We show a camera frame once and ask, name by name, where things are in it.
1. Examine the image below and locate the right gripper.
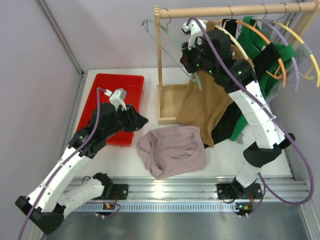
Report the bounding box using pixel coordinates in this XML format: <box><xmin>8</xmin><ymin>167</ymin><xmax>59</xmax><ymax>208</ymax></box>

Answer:
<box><xmin>180</xmin><ymin>37</ymin><xmax>217</xmax><ymax>78</ymax></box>

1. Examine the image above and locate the pink tank top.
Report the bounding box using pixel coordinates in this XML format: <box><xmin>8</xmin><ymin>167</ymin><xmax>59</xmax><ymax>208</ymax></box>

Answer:
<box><xmin>137</xmin><ymin>126</ymin><xmax>207</xmax><ymax>180</ymax></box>

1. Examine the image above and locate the mint green hanger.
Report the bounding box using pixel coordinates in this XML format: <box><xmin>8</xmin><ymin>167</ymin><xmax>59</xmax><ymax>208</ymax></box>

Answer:
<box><xmin>141</xmin><ymin>8</ymin><xmax>203</xmax><ymax>91</ymax></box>

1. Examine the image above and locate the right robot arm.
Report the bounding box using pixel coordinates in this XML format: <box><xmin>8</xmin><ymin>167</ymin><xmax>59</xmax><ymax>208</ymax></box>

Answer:
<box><xmin>176</xmin><ymin>29</ymin><xmax>294</xmax><ymax>203</ymax></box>

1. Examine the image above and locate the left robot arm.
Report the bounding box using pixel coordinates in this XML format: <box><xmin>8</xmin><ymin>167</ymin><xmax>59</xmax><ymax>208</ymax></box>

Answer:
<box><xmin>15</xmin><ymin>103</ymin><xmax>149</xmax><ymax>235</ymax></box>

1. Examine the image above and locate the cream hanger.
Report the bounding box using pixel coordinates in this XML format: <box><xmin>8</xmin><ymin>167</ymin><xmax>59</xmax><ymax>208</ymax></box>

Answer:
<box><xmin>214</xmin><ymin>6</ymin><xmax>259</xmax><ymax>89</ymax></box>

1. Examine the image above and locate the brown tank top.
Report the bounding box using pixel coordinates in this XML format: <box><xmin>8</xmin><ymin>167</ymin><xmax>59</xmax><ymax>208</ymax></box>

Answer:
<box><xmin>176</xmin><ymin>20</ymin><xmax>256</xmax><ymax>148</ymax></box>

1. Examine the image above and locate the black tank top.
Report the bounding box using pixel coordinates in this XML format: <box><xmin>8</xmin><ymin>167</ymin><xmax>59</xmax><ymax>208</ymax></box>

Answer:
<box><xmin>199</xmin><ymin>26</ymin><xmax>295</xmax><ymax>148</ymax></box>

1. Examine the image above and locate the green tank top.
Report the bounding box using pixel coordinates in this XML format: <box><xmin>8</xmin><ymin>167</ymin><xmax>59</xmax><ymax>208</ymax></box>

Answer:
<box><xmin>227</xmin><ymin>16</ymin><xmax>296</xmax><ymax>141</ymax></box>

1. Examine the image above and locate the orange hanger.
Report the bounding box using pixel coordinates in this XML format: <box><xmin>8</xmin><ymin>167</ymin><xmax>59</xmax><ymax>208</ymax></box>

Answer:
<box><xmin>216</xmin><ymin>4</ymin><xmax>287</xmax><ymax>88</ymax></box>

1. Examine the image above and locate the yellow hanger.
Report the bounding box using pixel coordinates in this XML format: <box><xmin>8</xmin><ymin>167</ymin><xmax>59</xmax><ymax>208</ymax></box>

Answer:
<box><xmin>273</xmin><ymin>0</ymin><xmax>320</xmax><ymax>87</ymax></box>

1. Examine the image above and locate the purple hanger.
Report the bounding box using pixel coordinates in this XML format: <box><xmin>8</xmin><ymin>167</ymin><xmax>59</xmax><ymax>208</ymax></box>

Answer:
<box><xmin>259</xmin><ymin>2</ymin><xmax>300</xmax><ymax>92</ymax></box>

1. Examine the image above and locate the red plastic tray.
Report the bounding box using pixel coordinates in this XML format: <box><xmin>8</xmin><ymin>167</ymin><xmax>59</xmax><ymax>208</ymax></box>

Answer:
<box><xmin>76</xmin><ymin>73</ymin><xmax>145</xmax><ymax>147</ymax></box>

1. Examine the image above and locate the wooden clothes rack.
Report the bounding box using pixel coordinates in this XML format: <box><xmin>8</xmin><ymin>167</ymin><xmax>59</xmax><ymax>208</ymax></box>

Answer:
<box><xmin>154</xmin><ymin>0</ymin><xmax>320</xmax><ymax>125</ymax></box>

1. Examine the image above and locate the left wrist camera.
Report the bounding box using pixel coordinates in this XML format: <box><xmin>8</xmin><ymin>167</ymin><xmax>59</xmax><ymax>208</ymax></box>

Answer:
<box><xmin>104</xmin><ymin>88</ymin><xmax>127</xmax><ymax>111</ymax></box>

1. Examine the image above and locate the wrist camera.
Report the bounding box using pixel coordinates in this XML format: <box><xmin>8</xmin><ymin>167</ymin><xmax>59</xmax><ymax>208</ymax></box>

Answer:
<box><xmin>104</xmin><ymin>88</ymin><xmax>127</xmax><ymax>111</ymax></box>
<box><xmin>182</xmin><ymin>19</ymin><xmax>206</xmax><ymax>50</ymax></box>

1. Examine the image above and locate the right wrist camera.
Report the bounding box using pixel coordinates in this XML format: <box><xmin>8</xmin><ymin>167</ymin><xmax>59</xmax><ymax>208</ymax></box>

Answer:
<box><xmin>182</xmin><ymin>19</ymin><xmax>206</xmax><ymax>50</ymax></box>

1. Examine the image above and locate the aluminium mounting rail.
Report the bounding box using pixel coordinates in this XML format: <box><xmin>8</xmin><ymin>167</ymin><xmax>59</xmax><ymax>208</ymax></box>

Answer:
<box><xmin>39</xmin><ymin>175</ymin><xmax>311</xmax><ymax>213</ymax></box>

